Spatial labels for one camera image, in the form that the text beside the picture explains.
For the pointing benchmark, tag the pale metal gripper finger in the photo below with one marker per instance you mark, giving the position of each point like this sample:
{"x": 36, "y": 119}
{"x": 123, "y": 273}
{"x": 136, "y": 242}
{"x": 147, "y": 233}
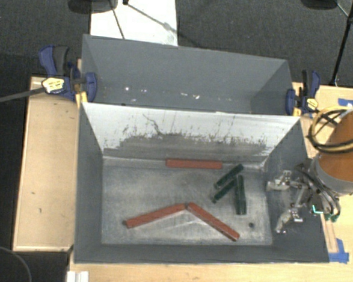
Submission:
{"x": 279, "y": 183}
{"x": 286, "y": 219}

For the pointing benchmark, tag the dark green flat block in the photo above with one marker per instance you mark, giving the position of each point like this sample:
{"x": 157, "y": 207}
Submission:
{"x": 223, "y": 192}
{"x": 240, "y": 196}
{"x": 229, "y": 175}

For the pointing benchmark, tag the red-brown flat block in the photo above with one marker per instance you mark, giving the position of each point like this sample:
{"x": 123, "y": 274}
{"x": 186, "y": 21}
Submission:
{"x": 156, "y": 215}
{"x": 193, "y": 164}
{"x": 213, "y": 221}

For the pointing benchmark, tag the grey metal bin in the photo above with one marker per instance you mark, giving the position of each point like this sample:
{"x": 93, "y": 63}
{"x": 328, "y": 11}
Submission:
{"x": 177, "y": 128}

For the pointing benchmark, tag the pale wood flat board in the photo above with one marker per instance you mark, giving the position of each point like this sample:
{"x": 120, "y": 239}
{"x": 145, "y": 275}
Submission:
{"x": 48, "y": 164}

